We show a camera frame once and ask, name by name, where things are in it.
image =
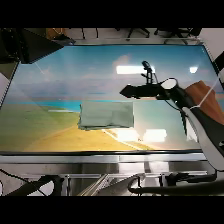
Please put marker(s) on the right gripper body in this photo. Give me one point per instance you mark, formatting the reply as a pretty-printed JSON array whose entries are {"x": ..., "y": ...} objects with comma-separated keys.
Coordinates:
[{"x": 145, "y": 91}]

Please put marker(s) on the grey-green shirt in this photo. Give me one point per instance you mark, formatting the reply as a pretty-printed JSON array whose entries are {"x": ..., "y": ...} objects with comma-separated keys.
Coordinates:
[{"x": 106, "y": 115}]

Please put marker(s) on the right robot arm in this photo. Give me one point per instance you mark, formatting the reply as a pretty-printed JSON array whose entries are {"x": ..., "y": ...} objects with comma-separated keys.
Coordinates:
[{"x": 208, "y": 128}]

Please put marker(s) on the black office chair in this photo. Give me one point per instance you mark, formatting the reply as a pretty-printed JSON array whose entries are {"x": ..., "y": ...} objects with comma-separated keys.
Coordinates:
[
  {"x": 180, "y": 35},
  {"x": 138, "y": 32}
]

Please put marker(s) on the white garment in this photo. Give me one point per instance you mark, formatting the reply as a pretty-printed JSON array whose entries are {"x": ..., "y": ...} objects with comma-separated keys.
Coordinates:
[{"x": 192, "y": 131}]

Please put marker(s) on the brown garment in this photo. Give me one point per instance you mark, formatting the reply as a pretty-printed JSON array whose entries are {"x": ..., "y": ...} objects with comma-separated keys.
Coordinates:
[{"x": 208, "y": 96}]

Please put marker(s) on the silver frame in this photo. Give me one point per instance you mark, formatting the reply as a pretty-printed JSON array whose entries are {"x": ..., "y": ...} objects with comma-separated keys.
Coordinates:
[{"x": 100, "y": 163}]

